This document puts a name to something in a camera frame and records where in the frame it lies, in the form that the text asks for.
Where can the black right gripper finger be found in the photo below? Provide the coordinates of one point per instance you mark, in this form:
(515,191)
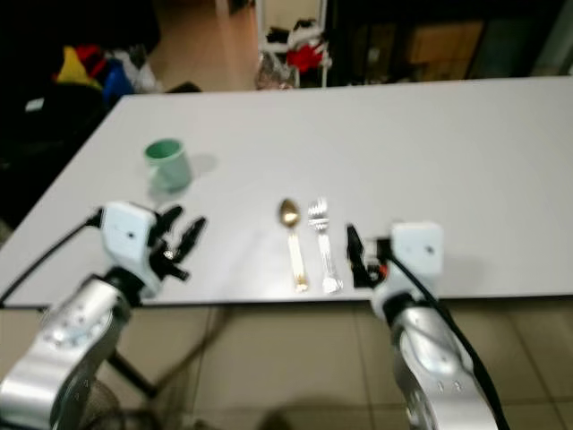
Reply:
(357,255)

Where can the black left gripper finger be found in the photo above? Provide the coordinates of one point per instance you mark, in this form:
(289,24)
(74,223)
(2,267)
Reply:
(168,219)
(191,238)

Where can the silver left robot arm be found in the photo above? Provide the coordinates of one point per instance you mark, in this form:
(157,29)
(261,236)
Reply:
(54,358)

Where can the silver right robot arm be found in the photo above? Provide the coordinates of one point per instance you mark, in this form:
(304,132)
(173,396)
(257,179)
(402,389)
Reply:
(430,367)

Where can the silver fork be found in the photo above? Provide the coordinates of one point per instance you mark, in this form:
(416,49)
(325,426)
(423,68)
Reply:
(321,235)

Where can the green ceramic mug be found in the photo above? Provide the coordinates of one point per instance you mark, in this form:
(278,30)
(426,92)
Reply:
(169,167)

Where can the gold spoon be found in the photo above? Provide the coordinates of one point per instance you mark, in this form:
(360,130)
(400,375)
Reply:
(290,215)

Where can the black table leg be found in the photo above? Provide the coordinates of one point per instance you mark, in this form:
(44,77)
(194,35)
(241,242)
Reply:
(132,374)

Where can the black bag with white tag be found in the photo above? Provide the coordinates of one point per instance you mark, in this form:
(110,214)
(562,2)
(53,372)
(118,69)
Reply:
(58,130)

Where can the blue cloth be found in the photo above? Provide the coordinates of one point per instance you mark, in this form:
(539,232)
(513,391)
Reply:
(116,82)

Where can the yellow cloth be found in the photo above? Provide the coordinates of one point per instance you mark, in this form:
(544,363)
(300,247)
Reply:
(76,72)

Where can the red cloth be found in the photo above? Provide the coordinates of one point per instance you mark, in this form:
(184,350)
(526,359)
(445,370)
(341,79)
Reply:
(306,58)

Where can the brown cardboard box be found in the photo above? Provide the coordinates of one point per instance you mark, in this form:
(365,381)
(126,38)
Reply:
(444,52)

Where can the white metal rack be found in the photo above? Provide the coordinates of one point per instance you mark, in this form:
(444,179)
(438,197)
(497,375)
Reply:
(297,27)

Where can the dark glass cabinet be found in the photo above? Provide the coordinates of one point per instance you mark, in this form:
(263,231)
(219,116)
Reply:
(519,40)

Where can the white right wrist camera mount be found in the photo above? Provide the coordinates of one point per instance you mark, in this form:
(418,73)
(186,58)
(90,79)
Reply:
(416,251)

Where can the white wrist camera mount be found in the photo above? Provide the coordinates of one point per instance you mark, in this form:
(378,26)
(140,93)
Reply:
(416,251)
(125,235)

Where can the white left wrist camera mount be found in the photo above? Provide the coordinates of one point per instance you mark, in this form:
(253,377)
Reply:
(125,235)

